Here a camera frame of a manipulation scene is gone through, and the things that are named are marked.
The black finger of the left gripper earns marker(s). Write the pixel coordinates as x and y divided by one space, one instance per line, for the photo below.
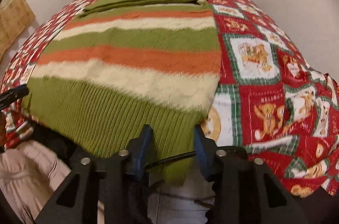
12 95

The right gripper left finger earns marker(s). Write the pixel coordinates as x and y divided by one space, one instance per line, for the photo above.
138 152

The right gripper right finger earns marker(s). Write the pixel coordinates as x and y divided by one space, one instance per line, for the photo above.
205 149

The green orange striped knit sweater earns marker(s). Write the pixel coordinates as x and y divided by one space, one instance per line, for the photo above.
121 64

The beige cloth pile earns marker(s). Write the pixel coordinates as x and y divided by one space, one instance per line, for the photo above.
30 174

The red teddy bear bedspread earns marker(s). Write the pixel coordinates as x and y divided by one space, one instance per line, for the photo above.
268 100

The beige side curtain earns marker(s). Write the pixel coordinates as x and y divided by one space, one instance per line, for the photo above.
16 15

